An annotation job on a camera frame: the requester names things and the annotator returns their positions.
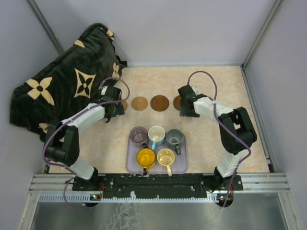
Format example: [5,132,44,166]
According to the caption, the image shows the purple cable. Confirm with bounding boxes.
[187,70,252,208]
[42,77,131,210]

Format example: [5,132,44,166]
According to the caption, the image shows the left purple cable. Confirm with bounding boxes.
[42,77,131,210]

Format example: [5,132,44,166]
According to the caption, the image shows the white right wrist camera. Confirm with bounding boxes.
[192,86,199,95]

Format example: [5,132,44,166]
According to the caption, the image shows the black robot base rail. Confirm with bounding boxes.
[72,173,230,198]

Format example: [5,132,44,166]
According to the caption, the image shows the lavender plastic tray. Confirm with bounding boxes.
[126,136,188,174]

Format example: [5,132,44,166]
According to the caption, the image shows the dark wooden coaster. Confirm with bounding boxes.
[150,95,169,112]
[173,95,181,111]

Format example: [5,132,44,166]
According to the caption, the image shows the white perforated cable duct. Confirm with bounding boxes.
[38,193,228,204]

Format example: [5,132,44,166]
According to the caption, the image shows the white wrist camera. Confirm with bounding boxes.
[192,86,199,95]
[101,86,108,96]

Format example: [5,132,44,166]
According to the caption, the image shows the grey ceramic mug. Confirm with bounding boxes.
[165,129,185,155]

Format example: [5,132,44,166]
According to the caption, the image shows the white light blue mug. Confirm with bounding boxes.
[148,126,165,150]

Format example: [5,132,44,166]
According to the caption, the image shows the purple glass mug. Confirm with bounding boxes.
[129,126,149,149]

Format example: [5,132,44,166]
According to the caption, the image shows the woven rattan coaster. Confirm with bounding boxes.
[131,96,148,111]
[122,101,128,111]

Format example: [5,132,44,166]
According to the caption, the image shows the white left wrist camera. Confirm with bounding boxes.
[101,86,108,96]

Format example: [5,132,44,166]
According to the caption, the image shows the cream ceramic mug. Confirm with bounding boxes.
[157,149,175,177]

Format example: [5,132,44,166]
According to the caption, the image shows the yellow glass mug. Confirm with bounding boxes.
[136,148,156,175]

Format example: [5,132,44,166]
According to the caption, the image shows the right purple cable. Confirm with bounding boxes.
[187,70,252,208]

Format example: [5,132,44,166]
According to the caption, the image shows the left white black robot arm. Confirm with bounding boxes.
[43,86,125,190]

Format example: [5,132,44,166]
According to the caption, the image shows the black floral plush blanket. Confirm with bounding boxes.
[9,23,127,140]

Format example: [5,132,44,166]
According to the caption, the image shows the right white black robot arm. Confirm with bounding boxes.
[178,85,257,191]

